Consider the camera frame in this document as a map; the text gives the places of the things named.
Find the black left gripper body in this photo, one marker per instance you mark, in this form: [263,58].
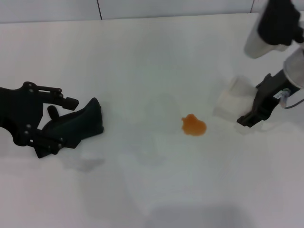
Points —
[21,111]

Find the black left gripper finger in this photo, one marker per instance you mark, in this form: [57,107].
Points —
[47,142]
[70,103]

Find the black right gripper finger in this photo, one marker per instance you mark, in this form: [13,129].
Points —
[248,121]

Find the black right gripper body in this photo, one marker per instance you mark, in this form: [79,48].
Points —
[267,95]

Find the dark blue rag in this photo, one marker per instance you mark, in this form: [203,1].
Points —
[80,121]

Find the white paper cup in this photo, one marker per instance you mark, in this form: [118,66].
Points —
[235,99]

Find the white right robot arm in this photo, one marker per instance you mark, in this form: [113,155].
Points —
[297,69]

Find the orange liquid stain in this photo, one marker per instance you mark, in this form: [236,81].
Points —
[193,127]

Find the right wrist camera housing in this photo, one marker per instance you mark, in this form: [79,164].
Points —
[273,23]

